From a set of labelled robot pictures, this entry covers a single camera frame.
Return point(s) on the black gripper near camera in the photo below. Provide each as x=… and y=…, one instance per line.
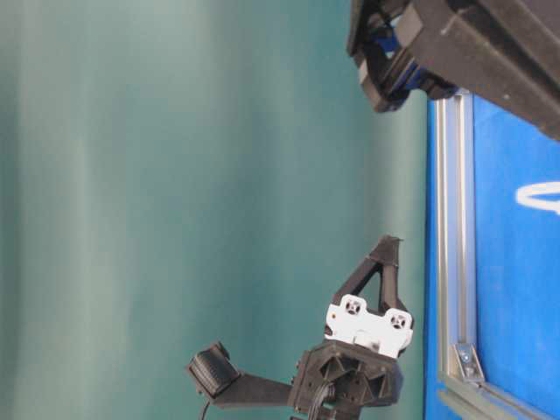
x=506, y=52

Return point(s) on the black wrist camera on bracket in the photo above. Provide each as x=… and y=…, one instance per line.
x=227, y=387

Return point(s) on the aluminium extrusion frame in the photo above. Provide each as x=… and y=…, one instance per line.
x=492, y=307

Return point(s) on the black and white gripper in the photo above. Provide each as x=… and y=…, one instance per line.
x=356, y=365

